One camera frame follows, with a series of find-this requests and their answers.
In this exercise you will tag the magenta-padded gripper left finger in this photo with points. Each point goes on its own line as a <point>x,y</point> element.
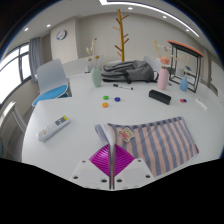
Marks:
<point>91,171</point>

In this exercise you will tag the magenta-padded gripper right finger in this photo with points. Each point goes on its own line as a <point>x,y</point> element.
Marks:
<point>133,171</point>

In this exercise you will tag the striped pink grey towel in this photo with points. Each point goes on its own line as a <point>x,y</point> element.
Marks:
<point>160,140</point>

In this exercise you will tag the white remote control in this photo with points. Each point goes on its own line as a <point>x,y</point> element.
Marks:
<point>53,128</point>

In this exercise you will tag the small orange round magnet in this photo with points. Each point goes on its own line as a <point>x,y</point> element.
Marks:
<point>105,105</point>

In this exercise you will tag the small blue round magnet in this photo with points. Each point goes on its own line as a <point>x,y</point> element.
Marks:
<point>117,99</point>
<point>185,100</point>

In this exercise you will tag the small green round magnet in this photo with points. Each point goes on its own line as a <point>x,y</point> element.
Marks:
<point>105,97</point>

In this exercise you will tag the black rectangular case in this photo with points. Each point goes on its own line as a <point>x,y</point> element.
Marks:
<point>159,96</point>

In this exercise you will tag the black marker pen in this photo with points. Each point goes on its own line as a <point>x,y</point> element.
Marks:
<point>122,87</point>

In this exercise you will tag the small red round magnet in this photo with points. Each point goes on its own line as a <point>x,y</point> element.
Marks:
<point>181,100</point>

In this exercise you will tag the green vase with dried flowers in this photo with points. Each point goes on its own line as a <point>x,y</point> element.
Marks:
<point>96,78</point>

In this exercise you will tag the white bar-shaped eraser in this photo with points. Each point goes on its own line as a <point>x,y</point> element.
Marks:
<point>201,104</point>

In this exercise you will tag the pink vase with flowers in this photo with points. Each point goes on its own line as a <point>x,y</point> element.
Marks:
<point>163,79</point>

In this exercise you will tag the white slatted chair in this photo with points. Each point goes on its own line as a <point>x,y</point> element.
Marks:
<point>11,116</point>

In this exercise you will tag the blue vase with flowers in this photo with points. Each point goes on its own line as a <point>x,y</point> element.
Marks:
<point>184,84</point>

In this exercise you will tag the grey backpack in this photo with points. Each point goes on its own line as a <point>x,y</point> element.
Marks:
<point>133,70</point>

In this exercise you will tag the white chair with blue seat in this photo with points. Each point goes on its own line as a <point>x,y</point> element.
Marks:
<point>51,76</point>

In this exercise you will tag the white background table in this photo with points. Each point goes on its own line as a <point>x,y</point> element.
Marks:
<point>78,66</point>

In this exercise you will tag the grey curtain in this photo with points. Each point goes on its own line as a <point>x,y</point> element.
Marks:
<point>35,60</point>

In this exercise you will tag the window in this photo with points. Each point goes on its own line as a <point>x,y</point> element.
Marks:
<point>10,73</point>

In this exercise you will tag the wooden coat stand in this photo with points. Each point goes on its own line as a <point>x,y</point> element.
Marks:
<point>121,36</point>

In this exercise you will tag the round ceiling spotlights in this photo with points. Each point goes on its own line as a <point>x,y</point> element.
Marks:
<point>48,25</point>

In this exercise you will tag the long ceiling light strip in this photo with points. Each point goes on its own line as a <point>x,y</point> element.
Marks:
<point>150,7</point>

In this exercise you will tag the wall whiteboard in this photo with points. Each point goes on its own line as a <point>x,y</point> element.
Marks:
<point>217,75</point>

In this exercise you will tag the black frame orange-topped stool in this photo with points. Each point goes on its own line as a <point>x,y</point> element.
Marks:
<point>186,47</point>

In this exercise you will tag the round wall clock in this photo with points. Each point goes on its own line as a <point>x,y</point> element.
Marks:
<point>61,35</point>

